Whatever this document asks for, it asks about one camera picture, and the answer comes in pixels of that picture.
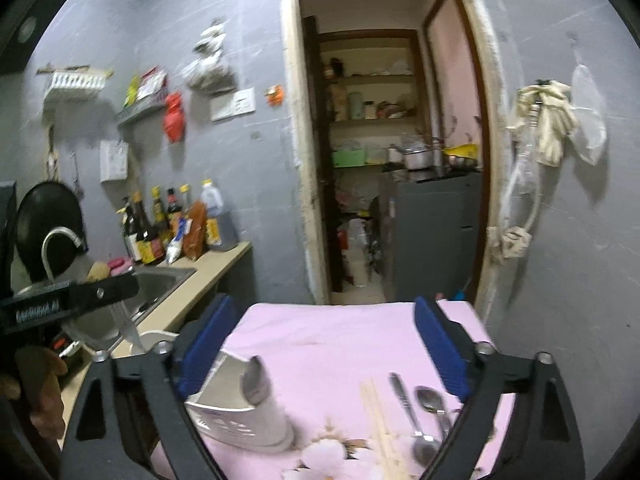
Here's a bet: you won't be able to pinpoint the white wall switch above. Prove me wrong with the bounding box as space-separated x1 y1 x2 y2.
210 92 236 122

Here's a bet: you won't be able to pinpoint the white plastic utensil holder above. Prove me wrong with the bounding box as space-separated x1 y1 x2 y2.
140 330 297 453

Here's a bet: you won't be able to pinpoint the grey refrigerator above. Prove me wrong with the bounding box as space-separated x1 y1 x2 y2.
378 167 483 303

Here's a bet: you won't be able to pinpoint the wooden-handled kitchen tool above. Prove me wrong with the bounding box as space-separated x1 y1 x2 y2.
37 64 114 76

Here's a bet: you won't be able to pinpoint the orange seasoning packet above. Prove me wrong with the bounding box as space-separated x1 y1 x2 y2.
182 201 208 261

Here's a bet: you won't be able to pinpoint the steel sink with faucet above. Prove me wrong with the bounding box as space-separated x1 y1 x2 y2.
57 241 253 451

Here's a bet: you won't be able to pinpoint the person's left hand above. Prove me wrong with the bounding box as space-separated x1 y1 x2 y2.
14 345 69 441

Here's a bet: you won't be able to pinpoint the white door frame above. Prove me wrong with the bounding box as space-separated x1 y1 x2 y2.
277 0 516 311

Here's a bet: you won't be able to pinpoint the white wall rack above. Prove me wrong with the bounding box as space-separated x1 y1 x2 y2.
42 71 108 108

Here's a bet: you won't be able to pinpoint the black wok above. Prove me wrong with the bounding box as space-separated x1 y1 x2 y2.
15 180 89 285

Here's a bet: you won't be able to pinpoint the large soy sauce bottle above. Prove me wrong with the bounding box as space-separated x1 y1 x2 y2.
132 192 167 266

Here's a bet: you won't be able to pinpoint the red and white packets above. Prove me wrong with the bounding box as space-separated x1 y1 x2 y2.
137 67 169 103

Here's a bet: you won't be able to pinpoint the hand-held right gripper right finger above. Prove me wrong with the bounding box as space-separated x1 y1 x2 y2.
413 295 587 480

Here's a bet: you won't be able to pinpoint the clear bag of dried goods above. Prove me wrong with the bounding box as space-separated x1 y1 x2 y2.
182 20 238 95

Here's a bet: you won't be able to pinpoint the clear hanging plastic bag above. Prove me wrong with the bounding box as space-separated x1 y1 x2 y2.
565 62 608 166

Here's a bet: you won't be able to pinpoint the wooden chopstick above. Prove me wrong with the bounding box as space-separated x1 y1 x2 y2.
369 379 412 480
361 381 401 480

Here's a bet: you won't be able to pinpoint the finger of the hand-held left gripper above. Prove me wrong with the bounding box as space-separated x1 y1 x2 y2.
72 274 140 313

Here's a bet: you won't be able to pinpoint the steel faucet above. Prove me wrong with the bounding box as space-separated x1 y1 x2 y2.
41 226 90 283

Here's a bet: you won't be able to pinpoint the cream rubber gloves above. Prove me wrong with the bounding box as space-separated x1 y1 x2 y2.
515 80 578 167

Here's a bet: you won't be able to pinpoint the wooden shelf unit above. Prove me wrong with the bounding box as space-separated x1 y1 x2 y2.
302 15 436 293

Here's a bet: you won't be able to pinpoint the red plastic bag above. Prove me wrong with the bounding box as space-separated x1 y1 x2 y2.
164 92 187 142

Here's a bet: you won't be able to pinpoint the dark red-capped sauce bottle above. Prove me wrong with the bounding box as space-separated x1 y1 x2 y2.
165 187 184 236

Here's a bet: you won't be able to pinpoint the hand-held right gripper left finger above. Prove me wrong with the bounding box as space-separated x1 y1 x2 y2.
59 294 241 480

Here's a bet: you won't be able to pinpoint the green box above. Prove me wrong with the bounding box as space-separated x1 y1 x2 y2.
332 149 366 168

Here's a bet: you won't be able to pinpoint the yellow-capped sauce bottle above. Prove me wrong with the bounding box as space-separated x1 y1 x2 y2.
150 186 172 241

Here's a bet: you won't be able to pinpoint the white wall socket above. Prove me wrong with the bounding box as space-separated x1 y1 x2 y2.
232 87 257 116

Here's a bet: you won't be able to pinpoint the grey wall shelf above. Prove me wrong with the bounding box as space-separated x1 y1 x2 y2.
117 102 168 126

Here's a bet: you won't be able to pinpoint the pink floral tablecloth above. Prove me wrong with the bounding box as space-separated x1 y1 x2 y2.
150 300 518 480

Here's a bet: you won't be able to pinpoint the beige rag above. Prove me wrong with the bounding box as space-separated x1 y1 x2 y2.
487 225 533 263

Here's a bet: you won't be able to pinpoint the steel cooking pot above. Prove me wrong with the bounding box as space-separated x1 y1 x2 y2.
390 142 432 171

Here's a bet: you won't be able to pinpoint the white sack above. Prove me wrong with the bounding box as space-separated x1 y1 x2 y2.
345 217 381 288

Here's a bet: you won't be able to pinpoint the black range hood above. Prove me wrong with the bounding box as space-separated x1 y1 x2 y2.
0 0 68 77

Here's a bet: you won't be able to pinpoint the clear plastic bottle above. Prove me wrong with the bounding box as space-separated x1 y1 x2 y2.
511 102 545 198

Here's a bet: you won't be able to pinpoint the metal basin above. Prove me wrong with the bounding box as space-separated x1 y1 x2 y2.
62 305 126 356

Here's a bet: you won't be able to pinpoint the white and blue packet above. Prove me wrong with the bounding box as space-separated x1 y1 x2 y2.
165 217 188 266

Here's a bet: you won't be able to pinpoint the dark pump bottle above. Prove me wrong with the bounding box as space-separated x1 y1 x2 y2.
121 200 140 261

